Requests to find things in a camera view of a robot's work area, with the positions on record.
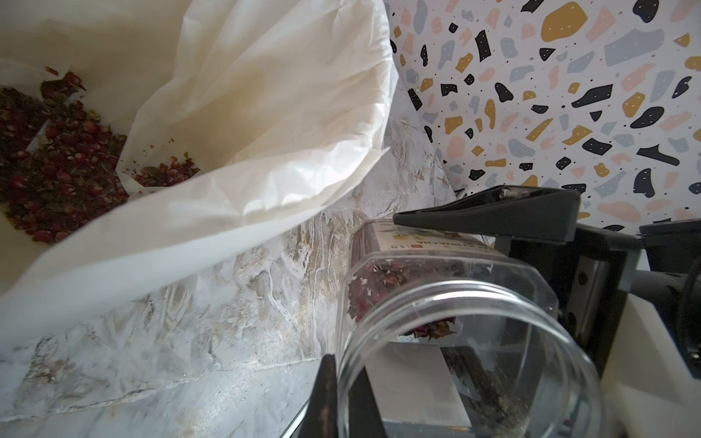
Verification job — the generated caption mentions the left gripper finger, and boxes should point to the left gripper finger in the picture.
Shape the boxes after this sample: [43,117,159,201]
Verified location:
[295,354,386,437]

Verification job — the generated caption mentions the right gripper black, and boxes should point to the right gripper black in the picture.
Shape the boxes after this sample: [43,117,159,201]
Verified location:
[392,185,641,376]

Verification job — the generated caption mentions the clear jar with flower tea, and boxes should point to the clear jar with flower tea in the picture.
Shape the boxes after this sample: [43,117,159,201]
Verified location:
[337,220,604,437]

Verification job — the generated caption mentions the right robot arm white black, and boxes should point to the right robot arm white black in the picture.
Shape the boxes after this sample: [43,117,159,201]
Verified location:
[392,185,700,378]

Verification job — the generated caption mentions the dried flower tea pile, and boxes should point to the dried flower tea pile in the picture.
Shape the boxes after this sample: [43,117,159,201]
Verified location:
[0,65,201,245]

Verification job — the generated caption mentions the white plastic bin liner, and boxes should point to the white plastic bin liner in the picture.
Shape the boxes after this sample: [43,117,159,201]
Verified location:
[1,1,396,350]

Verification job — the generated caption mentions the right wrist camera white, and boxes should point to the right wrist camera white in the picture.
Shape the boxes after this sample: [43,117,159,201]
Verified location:
[602,295,700,437]

